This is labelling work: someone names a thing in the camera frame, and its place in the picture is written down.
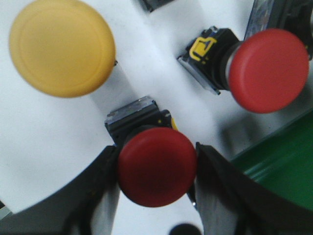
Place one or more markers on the yellow mushroom push button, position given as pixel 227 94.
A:
pixel 63 48

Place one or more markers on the black block at top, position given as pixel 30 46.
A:
pixel 152 5

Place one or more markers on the red mushroom push button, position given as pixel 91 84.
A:
pixel 157 164
pixel 264 73

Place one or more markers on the black round object at bottom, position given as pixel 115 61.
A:
pixel 185 229

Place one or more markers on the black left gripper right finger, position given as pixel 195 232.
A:
pixel 230 203

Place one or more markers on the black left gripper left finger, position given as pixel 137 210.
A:
pixel 85 206

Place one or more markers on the green conveyor belt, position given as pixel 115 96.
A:
pixel 283 162

